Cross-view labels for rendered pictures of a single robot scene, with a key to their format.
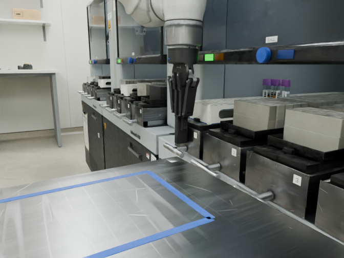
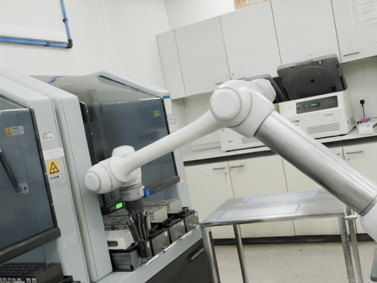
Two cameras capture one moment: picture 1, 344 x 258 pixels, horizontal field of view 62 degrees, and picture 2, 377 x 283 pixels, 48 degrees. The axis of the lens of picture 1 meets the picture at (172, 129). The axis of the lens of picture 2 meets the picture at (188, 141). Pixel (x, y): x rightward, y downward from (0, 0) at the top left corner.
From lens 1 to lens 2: 2.13 m
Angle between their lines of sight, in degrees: 125
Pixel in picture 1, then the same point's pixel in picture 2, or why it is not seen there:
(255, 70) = not seen: hidden behind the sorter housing
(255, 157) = (171, 228)
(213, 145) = (157, 240)
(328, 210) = (188, 224)
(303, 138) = (160, 219)
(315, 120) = (161, 210)
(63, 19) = not seen: outside the picture
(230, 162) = (165, 240)
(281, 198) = (180, 233)
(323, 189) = (185, 220)
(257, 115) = not seen: hidden behind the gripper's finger
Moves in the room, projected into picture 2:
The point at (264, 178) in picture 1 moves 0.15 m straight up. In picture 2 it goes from (176, 232) to (170, 200)
